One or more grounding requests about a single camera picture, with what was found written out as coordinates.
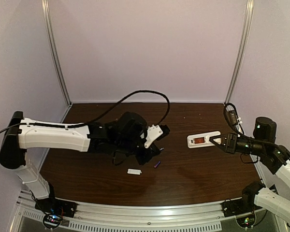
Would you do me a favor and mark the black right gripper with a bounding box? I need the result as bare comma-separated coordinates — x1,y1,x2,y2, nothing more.
210,133,266,157

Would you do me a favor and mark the white remote control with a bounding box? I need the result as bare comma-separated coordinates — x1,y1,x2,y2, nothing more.
187,131,221,149

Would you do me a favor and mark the white battery cover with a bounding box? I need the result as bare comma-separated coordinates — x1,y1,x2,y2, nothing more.
127,169,142,175

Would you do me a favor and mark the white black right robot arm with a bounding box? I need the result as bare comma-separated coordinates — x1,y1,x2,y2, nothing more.
209,117,290,225

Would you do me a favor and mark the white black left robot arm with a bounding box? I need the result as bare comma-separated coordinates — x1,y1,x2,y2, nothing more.
0,111,164,215

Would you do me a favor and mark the right circuit board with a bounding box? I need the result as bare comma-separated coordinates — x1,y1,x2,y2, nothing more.
235,214,256,229

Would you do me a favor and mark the circuit board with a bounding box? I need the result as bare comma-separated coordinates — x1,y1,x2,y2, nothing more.
235,214,256,229
42,214,63,230

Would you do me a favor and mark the left circuit board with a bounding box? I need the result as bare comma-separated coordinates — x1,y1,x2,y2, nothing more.
42,214,63,230

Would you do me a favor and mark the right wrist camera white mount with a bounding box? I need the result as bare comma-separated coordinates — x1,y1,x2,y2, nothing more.
228,110,244,133

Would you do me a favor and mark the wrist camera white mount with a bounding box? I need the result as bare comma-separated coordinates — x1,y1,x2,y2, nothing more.
141,125,170,149
228,110,244,133

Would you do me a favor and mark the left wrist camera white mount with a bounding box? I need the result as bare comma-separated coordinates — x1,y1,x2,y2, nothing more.
141,125,170,149

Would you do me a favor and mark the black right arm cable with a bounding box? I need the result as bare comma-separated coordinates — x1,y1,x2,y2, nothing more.
223,102,290,172

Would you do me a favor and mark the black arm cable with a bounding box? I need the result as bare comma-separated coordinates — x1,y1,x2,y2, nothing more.
223,102,290,172
0,89,171,167

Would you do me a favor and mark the right aluminium frame post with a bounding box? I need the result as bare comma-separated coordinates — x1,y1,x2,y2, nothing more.
224,0,254,103

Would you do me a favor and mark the aluminium frame post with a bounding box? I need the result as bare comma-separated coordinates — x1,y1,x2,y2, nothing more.
224,0,254,103
41,0,72,106

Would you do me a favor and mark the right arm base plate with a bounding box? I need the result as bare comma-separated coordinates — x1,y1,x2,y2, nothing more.
220,198,262,218

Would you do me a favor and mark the front aluminium rail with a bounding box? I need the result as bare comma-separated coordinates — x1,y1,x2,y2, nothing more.
8,190,286,232

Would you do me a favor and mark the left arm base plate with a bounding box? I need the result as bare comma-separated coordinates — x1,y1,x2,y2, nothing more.
35,198,77,218

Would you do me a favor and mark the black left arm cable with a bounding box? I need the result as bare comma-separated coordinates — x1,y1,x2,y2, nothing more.
0,89,171,167

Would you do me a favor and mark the left aluminium frame post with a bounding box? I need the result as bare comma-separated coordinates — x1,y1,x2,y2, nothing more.
41,0,72,106

